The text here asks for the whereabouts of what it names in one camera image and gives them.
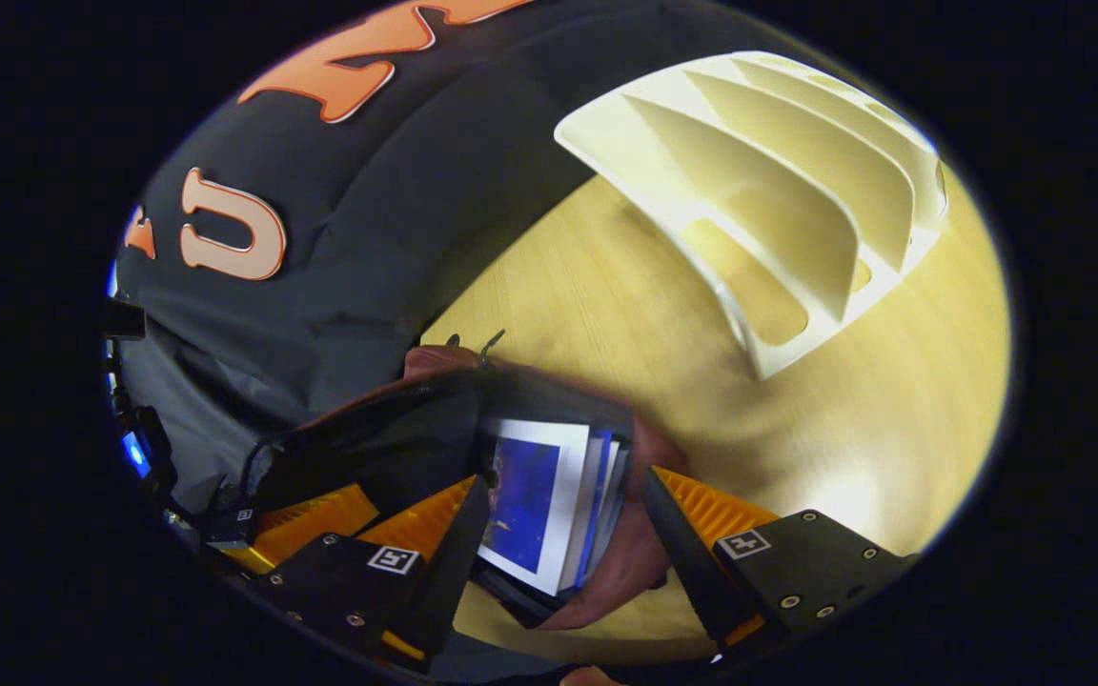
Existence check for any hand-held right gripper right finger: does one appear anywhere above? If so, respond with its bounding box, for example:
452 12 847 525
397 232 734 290
640 465 924 653

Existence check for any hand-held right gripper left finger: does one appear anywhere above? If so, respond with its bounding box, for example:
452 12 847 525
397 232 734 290
252 474 495 672

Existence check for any reddish brown schoolbag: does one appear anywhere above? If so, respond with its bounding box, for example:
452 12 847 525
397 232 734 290
249 343 698 632

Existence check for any blue cover book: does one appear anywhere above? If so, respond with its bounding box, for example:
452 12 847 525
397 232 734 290
478 419 619 596

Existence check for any white bookshelf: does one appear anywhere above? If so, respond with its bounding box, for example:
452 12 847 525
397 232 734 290
554 50 950 380

